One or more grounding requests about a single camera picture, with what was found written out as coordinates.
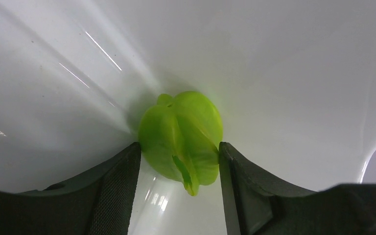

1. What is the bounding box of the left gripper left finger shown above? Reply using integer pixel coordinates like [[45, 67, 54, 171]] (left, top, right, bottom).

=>
[[0, 142, 141, 235]]

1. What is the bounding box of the green star fruit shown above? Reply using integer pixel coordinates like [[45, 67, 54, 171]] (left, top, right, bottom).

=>
[[138, 91, 223, 196]]

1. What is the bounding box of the white plastic bin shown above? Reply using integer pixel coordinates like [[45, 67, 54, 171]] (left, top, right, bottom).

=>
[[0, 0, 376, 235]]

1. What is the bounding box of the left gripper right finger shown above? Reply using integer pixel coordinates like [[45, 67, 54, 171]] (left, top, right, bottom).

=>
[[219, 142, 376, 235]]

